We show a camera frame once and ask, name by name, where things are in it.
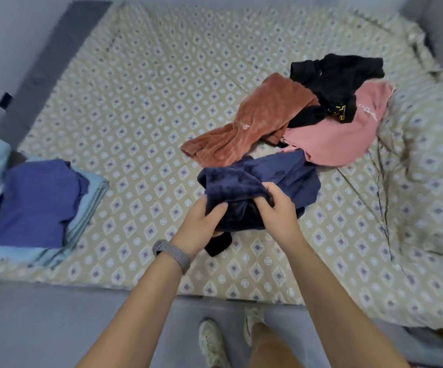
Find person's right hand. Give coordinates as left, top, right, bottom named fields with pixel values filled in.
left=253, top=181, right=307, bottom=251

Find person's left hand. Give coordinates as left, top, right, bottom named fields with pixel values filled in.
left=169, top=194, right=230, bottom=259

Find navy velvet garment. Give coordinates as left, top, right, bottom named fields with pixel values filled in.
left=197, top=148, right=322, bottom=258

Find rust brown garment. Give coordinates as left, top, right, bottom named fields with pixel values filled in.
left=180, top=72, right=320, bottom=169

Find pink shirt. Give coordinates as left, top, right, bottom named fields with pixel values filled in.
left=280, top=79, right=396, bottom=168

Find light blue fleece pajama pants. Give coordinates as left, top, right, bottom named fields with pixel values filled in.
left=0, top=160, right=111, bottom=269

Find black garment yellow print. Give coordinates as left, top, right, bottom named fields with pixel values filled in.
left=287, top=53, right=386, bottom=129

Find bed with patterned beige sheet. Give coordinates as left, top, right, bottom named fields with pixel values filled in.
left=0, top=0, right=443, bottom=342

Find purple-blue garment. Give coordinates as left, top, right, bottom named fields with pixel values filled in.
left=0, top=158, right=91, bottom=250

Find person's right forearm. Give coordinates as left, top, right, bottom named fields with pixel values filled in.
left=283, top=237, right=412, bottom=368

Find person's left forearm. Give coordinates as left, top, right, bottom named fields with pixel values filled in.
left=76, top=252, right=188, bottom=368

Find grey band wristwatch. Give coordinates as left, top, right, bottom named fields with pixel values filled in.
left=151, top=239, right=193, bottom=275

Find white shoe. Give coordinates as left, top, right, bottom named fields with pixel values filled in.
left=198, top=318, right=232, bottom=368
left=243, top=306, right=267, bottom=348

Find patterned beige pillow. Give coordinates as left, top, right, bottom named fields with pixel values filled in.
left=376, top=76, right=443, bottom=261

